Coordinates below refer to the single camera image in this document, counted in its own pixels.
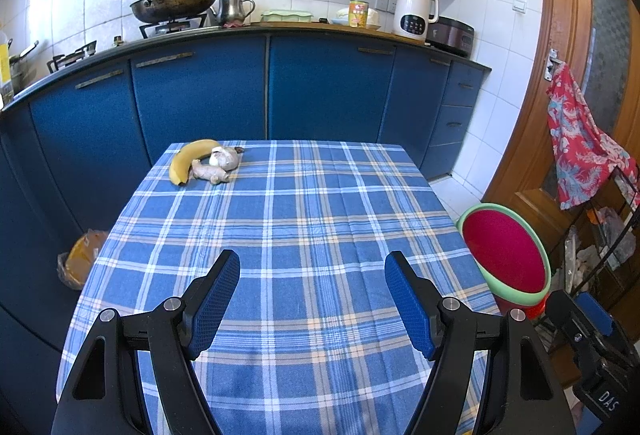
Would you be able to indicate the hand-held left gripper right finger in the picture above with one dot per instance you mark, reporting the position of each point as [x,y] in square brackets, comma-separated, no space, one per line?
[410,305]

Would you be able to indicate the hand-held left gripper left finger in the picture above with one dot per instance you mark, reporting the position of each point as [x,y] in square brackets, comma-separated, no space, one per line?
[215,305]

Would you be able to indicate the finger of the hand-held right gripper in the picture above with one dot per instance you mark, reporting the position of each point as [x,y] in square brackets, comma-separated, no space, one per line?
[596,313]
[562,315]

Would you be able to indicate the red bin with green rim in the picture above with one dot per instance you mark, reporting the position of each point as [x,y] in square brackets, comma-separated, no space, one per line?
[500,250]

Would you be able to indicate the blue plaid tablecloth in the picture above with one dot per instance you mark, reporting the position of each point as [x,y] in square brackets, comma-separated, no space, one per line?
[310,225]

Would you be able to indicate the ginger root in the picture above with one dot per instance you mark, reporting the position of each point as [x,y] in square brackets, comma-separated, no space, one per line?
[207,172]

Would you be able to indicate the yellow banana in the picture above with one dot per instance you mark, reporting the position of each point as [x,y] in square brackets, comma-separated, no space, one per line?
[182,162]

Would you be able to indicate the garlic bulb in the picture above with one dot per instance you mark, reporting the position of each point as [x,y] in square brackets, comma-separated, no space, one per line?
[225,157]

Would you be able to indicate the red floral cloth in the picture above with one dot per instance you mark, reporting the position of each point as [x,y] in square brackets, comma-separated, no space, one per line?
[575,140]

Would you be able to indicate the wooden door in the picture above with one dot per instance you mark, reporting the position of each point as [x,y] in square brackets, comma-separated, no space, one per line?
[525,140]

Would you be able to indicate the blue kitchen base cabinets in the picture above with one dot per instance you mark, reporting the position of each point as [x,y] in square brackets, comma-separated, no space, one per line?
[200,85]

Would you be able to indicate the dark rice cooker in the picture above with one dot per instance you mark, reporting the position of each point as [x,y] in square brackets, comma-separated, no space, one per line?
[450,35]

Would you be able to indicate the gas stove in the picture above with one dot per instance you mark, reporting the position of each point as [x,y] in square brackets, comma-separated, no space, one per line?
[170,27]

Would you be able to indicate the white soy milk maker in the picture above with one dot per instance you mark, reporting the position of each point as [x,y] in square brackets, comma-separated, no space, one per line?
[412,10]

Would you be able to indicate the yellow tin can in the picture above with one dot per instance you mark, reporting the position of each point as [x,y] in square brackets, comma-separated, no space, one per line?
[358,14]

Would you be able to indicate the metal kettle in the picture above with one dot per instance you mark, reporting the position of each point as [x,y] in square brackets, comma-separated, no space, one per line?
[232,10]

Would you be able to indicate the pale green tray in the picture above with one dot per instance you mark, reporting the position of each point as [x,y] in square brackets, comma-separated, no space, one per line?
[287,16]

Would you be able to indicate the black wok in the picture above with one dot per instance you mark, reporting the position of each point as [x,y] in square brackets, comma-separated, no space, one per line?
[175,2]

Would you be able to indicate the yellow bottle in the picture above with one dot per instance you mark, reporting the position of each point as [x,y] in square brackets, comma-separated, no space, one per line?
[4,65]

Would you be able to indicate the white wall outlet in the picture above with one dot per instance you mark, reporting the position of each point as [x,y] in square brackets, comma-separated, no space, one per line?
[385,2]

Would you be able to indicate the white wall switch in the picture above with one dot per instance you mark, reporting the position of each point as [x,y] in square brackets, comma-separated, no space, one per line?
[520,3]

